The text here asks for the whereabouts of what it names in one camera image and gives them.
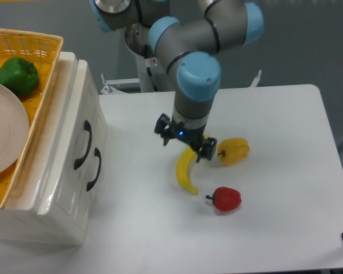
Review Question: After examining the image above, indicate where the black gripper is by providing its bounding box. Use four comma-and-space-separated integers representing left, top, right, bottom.
154, 114, 217, 163

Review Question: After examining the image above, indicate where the white top drawer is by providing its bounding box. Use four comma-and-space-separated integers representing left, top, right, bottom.
38, 60, 107, 220

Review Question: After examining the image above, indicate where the white drawer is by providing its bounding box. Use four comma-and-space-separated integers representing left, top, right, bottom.
38, 60, 107, 220
57, 147, 102, 245

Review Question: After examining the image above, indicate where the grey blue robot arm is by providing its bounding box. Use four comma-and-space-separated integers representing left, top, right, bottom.
90, 1, 264, 159

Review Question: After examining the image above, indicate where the white bottom drawer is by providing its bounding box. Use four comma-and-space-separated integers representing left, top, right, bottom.
57, 147, 102, 245

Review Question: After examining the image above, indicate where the white drawer cabinet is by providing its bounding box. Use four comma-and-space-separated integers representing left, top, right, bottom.
0, 51, 89, 247

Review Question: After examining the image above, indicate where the yellow banana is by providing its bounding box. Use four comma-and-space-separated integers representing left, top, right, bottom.
176, 146, 198, 195

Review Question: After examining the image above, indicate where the yellow bell pepper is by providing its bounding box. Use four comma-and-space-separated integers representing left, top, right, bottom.
217, 138, 250, 166

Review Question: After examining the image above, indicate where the red bell pepper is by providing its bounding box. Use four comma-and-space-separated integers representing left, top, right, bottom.
205, 187, 242, 212

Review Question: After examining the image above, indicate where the yellow woven basket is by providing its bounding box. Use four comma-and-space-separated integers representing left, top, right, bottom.
0, 29, 63, 209

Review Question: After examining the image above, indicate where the green bell pepper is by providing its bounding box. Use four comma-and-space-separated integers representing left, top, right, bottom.
0, 57, 39, 96

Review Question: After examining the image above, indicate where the beige plate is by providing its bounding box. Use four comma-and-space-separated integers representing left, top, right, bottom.
0, 84, 29, 172

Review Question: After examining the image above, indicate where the white table frame bracket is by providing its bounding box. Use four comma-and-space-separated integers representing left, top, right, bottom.
249, 70, 262, 88

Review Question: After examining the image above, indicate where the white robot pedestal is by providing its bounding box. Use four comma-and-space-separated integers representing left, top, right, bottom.
124, 23, 174, 92

